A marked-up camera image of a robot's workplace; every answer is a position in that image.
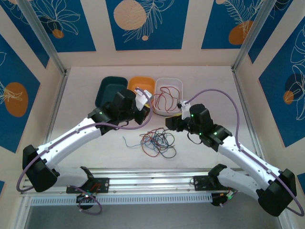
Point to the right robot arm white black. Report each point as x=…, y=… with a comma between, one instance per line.
x=250, y=162

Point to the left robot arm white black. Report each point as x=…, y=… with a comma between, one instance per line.
x=71, y=136

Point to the dark green plastic bin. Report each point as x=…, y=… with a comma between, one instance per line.
x=104, y=83

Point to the orange plastic bin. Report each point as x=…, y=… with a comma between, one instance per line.
x=143, y=83

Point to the white plastic bin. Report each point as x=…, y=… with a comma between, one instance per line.
x=169, y=82

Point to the blue poster cream circle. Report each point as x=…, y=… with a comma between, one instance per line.
x=166, y=35

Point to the blue poster small orange dot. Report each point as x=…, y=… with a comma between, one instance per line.
x=78, y=35

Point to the blue poster dark circle leaf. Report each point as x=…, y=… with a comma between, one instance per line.
x=281, y=119

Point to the black controller board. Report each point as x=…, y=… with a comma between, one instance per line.
x=83, y=199
x=219, y=199

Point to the blue poster orange circle fern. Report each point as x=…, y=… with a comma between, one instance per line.
x=214, y=23

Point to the blue poster strip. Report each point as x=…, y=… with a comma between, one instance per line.
x=32, y=40
x=264, y=40

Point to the blue poster orange oval plant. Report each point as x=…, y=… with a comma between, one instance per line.
x=14, y=133

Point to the blue poster corner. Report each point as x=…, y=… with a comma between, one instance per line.
x=301, y=179
x=2, y=188

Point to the aluminium side rail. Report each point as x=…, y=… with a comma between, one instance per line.
x=243, y=100
x=57, y=107

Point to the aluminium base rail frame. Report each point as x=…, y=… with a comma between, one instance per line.
x=152, y=181

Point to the aluminium corner post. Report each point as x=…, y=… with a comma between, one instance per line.
x=252, y=33
x=43, y=31

